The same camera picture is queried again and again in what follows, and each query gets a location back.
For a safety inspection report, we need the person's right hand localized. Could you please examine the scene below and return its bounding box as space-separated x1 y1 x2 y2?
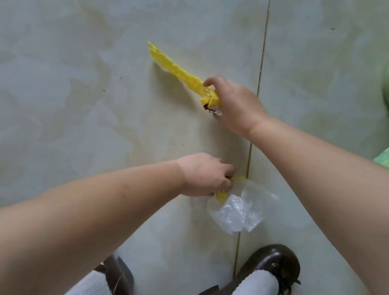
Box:
196 74 274 143

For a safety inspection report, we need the person's left hand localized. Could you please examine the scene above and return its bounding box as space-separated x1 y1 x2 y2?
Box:
171 149 238 202

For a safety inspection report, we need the yellow plastic bag strip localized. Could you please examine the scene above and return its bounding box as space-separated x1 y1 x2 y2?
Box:
214 172 248 206

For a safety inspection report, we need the clear plastic wrapper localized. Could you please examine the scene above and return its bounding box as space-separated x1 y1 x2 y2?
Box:
203 175 283 241

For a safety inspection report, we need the yellow plastic bag roll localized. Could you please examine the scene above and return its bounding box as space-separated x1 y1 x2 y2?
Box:
140 41 228 109

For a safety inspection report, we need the person's left forearm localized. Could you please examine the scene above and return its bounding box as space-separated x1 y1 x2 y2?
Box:
0 140 188 295

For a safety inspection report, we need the person's right forearm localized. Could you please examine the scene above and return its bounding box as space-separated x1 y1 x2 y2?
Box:
230 114 389 295

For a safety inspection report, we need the small brown white label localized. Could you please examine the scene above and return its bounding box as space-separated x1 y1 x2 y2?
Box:
203 103 224 118

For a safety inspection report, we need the person's right brown shoe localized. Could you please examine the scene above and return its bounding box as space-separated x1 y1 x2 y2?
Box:
194 234 306 295

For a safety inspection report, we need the person's brown shoe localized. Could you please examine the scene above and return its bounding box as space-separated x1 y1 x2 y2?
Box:
91 252 138 295
194 234 306 295

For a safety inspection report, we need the person's left brown shoe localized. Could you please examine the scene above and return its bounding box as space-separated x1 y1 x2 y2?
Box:
91 252 138 295

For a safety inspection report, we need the person's left white sock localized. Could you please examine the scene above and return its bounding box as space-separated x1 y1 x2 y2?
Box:
58 246 121 295

